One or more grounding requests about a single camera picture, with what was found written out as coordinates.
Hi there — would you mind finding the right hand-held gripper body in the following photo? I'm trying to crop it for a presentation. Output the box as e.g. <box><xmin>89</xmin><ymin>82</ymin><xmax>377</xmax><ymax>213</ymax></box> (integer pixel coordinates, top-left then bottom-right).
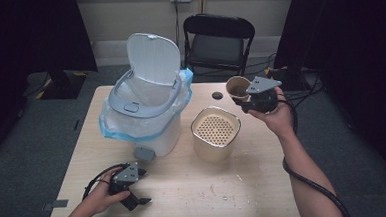
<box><xmin>238</xmin><ymin>75</ymin><xmax>284</xmax><ymax>115</ymax></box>

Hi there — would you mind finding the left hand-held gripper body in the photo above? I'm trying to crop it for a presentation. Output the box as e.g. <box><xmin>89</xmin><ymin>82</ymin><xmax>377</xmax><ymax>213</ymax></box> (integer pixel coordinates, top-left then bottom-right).
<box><xmin>107</xmin><ymin>161</ymin><xmax>148</xmax><ymax>196</ymax></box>

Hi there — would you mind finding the brown paper cup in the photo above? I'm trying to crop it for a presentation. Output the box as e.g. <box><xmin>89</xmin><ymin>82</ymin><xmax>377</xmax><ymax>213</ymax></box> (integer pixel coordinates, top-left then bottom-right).
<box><xmin>224</xmin><ymin>74</ymin><xmax>254</xmax><ymax>105</ymax></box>

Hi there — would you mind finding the white pedal bin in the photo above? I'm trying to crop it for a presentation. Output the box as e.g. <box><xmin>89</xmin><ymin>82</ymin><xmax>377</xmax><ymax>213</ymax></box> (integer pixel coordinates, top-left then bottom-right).
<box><xmin>104</xmin><ymin>30</ymin><xmax>188</xmax><ymax>166</ymax></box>

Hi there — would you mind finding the person's right hand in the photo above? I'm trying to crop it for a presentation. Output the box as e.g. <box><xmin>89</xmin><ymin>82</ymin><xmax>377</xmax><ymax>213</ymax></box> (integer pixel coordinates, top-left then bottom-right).
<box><xmin>246</xmin><ymin>85</ymin><xmax>296</xmax><ymax>140</ymax></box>

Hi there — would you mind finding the person's left hand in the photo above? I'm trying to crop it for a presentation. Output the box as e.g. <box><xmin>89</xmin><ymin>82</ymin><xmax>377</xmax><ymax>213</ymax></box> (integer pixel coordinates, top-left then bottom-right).
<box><xmin>78</xmin><ymin>166</ymin><xmax>133</xmax><ymax>217</ymax></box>

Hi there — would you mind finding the black stand base, yellow tape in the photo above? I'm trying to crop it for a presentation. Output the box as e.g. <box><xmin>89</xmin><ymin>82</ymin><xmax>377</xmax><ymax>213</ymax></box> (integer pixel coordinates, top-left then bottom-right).
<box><xmin>264</xmin><ymin>63</ymin><xmax>314</xmax><ymax>93</ymax></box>
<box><xmin>33</xmin><ymin>68</ymin><xmax>89</xmax><ymax>102</ymax></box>

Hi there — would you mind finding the clear blue-edged bin liner bag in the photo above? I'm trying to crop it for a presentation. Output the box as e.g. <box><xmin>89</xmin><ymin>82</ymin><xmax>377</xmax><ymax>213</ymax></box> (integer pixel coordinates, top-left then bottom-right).
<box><xmin>95</xmin><ymin>67</ymin><xmax>198</xmax><ymax>145</ymax></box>

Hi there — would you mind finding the black folding chair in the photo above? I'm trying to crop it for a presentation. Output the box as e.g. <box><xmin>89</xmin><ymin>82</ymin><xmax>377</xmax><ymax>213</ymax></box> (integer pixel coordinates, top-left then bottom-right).
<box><xmin>181</xmin><ymin>10</ymin><xmax>259</xmax><ymax>86</ymax></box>

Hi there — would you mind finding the beige bucket with perforated strainer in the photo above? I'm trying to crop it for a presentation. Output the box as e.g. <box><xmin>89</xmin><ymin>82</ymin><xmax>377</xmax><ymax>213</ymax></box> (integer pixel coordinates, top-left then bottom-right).
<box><xmin>189</xmin><ymin>104</ymin><xmax>244</xmax><ymax>166</ymax></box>

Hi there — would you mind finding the grey tape strip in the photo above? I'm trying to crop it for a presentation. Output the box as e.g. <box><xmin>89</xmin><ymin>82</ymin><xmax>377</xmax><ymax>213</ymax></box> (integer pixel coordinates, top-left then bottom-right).
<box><xmin>42</xmin><ymin>198</ymin><xmax>70</xmax><ymax>211</ymax></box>

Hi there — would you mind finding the black curtain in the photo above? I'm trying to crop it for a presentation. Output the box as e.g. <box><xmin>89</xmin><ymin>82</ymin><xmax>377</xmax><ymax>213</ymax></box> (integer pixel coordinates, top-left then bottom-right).
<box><xmin>0</xmin><ymin>0</ymin><xmax>104</xmax><ymax>167</ymax></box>
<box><xmin>269</xmin><ymin>0</ymin><xmax>386</xmax><ymax>198</ymax></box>

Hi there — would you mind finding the black floor cable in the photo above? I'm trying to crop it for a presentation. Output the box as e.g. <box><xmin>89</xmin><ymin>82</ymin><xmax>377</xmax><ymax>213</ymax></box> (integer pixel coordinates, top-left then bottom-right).
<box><xmin>281</xmin><ymin>76</ymin><xmax>327</xmax><ymax>122</ymax></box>
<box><xmin>243</xmin><ymin>52</ymin><xmax>279</xmax><ymax>77</ymax></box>

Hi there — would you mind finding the left hand-held gripper black cable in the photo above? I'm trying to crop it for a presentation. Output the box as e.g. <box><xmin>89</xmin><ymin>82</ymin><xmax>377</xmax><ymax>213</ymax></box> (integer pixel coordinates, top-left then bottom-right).
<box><xmin>80</xmin><ymin>163</ymin><xmax>129</xmax><ymax>200</ymax></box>

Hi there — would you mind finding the hand-held gripper black cable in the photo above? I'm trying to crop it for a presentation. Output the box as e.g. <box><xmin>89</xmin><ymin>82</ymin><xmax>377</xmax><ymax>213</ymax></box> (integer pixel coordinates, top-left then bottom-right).
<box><xmin>80</xmin><ymin>163</ymin><xmax>129</xmax><ymax>200</ymax></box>
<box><xmin>277</xmin><ymin>90</ymin><xmax>352</xmax><ymax>217</ymax></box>

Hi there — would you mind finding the black power cable on wall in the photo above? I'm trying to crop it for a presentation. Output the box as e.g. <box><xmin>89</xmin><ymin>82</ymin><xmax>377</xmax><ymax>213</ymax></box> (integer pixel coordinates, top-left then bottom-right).
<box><xmin>172</xmin><ymin>0</ymin><xmax>187</xmax><ymax>69</ymax></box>

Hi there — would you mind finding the right hand-held gripper black cable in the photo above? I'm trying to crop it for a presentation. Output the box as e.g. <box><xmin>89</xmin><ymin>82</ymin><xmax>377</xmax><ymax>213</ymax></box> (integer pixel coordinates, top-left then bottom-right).
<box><xmin>277</xmin><ymin>90</ymin><xmax>352</xmax><ymax>217</ymax></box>

